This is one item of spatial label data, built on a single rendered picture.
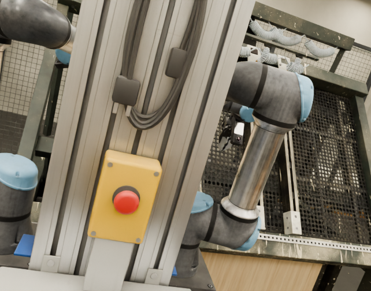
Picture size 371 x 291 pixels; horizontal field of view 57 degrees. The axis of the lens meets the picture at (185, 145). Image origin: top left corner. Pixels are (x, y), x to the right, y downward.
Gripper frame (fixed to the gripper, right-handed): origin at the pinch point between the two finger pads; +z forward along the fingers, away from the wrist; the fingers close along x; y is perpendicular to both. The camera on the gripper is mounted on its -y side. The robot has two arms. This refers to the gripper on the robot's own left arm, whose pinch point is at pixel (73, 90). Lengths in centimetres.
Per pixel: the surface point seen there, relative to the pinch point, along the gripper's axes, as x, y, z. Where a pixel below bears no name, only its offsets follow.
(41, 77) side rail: 15.8, -19.2, 14.9
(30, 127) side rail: -10.5, -14.0, 21.4
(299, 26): 140, 127, -2
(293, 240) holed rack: -20, 130, 34
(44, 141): -9.1, -7.6, 30.4
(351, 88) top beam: 99, 171, 6
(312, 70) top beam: 97, 136, 3
